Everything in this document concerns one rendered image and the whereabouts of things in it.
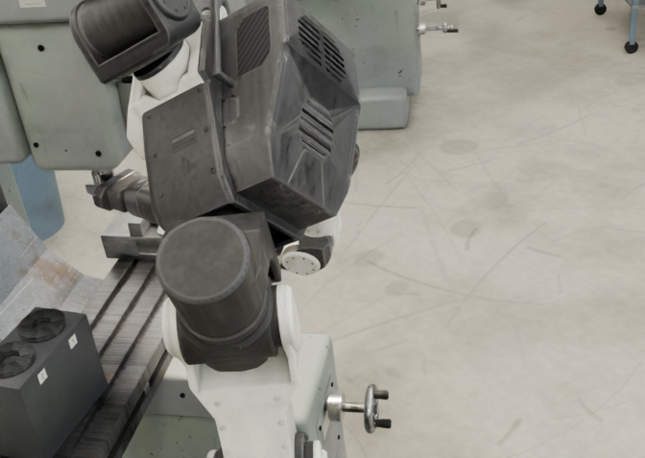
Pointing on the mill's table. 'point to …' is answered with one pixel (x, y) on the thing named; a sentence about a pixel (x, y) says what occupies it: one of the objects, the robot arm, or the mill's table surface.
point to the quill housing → (62, 100)
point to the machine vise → (131, 238)
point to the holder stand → (46, 381)
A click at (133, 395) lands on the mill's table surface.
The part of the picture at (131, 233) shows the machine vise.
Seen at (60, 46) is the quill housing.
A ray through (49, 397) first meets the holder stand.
